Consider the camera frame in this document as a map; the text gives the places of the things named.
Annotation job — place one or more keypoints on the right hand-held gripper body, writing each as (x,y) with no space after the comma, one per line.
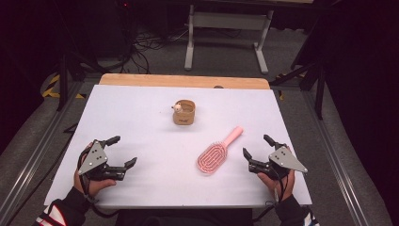
(284,160)

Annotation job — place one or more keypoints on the person's right hand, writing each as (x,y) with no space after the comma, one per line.
(269,185)

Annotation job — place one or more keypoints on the aluminium floor rail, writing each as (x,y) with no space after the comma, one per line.
(31,163)
(338,169)

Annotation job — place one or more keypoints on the person's left hand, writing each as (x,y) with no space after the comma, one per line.
(95,186)

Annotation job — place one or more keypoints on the white table board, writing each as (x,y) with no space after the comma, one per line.
(175,175)

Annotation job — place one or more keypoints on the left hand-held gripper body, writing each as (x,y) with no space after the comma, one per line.
(94,158)

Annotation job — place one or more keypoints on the tan cup with bear figure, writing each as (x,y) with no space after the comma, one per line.
(184,114)

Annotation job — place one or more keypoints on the black metal stand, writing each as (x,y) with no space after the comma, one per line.
(320,94)
(62,84)

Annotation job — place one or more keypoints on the yellow black hazard tape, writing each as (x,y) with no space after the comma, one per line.
(50,91)

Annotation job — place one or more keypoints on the grey metal desk frame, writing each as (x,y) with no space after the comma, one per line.
(230,21)

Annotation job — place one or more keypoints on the pink hairbrush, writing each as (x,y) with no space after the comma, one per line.
(211,157)

